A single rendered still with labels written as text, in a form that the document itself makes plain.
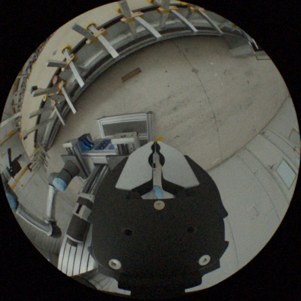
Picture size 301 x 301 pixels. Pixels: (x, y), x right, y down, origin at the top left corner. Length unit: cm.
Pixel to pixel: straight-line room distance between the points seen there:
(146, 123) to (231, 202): 211
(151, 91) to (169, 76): 36
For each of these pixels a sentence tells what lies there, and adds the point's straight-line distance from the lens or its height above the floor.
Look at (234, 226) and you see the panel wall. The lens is 206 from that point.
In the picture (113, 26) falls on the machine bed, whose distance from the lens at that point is 103.
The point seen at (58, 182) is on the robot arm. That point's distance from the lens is 74.
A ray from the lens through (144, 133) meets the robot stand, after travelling 131.
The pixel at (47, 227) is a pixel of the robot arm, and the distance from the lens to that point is 78.
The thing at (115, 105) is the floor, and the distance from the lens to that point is 154.
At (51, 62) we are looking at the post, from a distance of 73.
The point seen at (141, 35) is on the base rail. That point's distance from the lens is 96.
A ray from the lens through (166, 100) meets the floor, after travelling 145.
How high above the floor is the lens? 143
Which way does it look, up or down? 59 degrees down
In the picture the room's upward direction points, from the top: 177 degrees counter-clockwise
